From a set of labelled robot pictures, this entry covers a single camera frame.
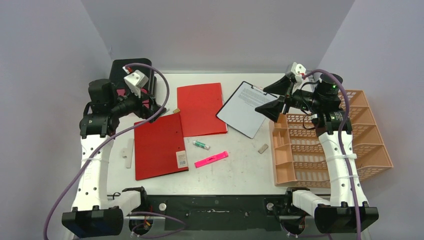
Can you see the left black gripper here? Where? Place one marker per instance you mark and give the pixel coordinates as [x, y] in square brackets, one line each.
[144, 112]

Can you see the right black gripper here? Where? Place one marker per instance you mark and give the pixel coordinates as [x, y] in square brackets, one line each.
[286, 98]

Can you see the black clipboard with paper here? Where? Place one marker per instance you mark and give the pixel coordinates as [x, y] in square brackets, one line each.
[239, 110]

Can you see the thin red folder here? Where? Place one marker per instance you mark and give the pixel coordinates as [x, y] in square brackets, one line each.
[198, 105]

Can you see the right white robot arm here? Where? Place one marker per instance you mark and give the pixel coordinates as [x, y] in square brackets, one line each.
[347, 210]

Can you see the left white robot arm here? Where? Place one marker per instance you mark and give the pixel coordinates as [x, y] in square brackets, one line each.
[92, 214]

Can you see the thick red binder folder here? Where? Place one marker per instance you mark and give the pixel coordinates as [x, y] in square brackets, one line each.
[159, 148]

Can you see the small beige eraser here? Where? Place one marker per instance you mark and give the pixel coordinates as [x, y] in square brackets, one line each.
[263, 148]

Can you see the white plastic ruler piece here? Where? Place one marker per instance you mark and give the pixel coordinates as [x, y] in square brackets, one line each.
[127, 153]

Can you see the orange plastic file organizer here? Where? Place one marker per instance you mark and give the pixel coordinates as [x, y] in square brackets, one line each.
[301, 159]

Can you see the green white glue stick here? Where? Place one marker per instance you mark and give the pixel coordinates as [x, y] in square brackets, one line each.
[201, 145]

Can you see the pink highlighter marker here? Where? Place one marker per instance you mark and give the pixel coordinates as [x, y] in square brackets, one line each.
[211, 159]

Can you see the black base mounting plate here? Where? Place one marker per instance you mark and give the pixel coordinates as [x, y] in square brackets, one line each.
[218, 212]

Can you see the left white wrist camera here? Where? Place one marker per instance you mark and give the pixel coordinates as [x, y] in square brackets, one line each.
[136, 81]

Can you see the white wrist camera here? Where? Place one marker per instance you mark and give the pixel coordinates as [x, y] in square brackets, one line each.
[136, 81]
[295, 72]

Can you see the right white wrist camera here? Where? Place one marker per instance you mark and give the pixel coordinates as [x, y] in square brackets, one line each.
[295, 72]

